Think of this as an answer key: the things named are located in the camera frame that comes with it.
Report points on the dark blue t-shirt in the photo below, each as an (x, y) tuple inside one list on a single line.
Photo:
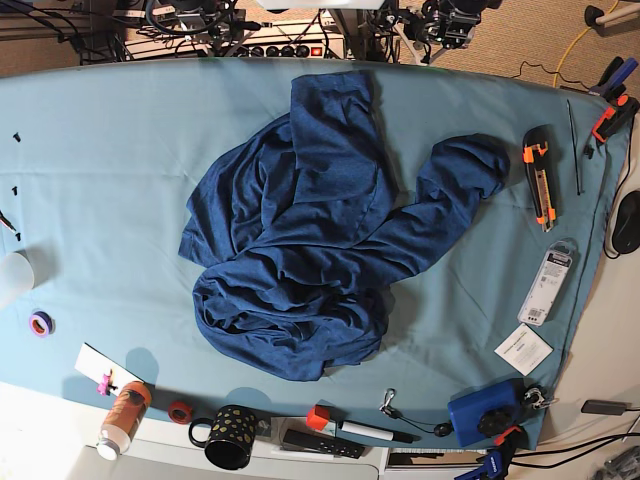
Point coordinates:
[(297, 231)]

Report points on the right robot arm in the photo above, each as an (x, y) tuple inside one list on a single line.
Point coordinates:
[(175, 29)]

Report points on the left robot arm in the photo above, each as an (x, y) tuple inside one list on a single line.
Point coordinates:
[(428, 31)]

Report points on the red cube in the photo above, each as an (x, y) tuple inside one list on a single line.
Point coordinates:
[(318, 418)]

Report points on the white black marker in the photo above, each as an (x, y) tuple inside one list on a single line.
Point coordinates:
[(377, 433)]

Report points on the black remote control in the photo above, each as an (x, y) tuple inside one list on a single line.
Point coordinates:
[(324, 445)]

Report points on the black mug yellow dots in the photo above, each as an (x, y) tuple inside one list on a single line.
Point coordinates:
[(230, 439)]

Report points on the red tape roll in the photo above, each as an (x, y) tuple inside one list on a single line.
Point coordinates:
[(180, 412)]

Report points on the clear blister pack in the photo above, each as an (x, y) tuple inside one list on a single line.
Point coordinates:
[(549, 279)]

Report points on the white paper card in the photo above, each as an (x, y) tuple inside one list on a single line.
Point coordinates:
[(523, 350)]

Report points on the black orange utility knife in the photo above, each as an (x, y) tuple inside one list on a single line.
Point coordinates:
[(536, 153)]

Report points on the blue box with knob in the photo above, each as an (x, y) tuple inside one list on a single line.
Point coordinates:
[(487, 412)]

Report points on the teal table cloth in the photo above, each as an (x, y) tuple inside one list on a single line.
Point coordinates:
[(110, 154)]

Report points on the orange plastic bottle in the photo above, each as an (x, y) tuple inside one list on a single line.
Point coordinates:
[(123, 420)]

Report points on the white paper strip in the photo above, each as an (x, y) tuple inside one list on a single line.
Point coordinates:
[(96, 366)]

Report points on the pink small clip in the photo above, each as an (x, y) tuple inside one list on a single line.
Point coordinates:
[(107, 386)]

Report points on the blue orange bottom clamp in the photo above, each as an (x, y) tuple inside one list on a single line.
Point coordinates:
[(496, 462)]

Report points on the black zip tie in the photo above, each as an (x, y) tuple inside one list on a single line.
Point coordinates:
[(574, 147)]

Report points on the purple tape roll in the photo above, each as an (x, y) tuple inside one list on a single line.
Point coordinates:
[(41, 324)]

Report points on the translucent plastic cup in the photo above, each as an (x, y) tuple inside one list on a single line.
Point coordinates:
[(16, 278)]

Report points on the black computer mouse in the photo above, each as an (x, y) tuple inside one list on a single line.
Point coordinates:
[(626, 234)]

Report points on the black adapter block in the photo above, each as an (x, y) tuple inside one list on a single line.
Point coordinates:
[(604, 407)]

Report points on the orange black bar clamp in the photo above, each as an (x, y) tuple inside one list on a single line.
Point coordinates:
[(614, 118)]

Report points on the blue spring clamp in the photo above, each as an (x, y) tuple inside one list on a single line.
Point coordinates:
[(614, 75)]

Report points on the carabiner with black lanyard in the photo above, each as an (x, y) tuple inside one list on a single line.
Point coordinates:
[(439, 430)]

